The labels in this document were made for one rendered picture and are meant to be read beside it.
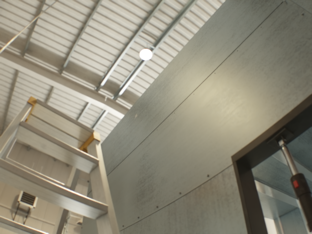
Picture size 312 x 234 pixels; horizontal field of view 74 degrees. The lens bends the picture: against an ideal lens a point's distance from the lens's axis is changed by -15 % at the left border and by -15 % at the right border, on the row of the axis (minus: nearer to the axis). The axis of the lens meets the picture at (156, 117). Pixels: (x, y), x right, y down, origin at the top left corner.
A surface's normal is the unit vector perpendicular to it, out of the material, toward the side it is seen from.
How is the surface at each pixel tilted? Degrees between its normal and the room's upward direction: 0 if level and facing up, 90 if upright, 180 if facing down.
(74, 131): 180
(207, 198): 90
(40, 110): 180
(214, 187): 90
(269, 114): 90
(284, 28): 90
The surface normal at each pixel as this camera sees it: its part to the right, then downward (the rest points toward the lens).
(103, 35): 0.05, 0.71
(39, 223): 0.58, -0.60
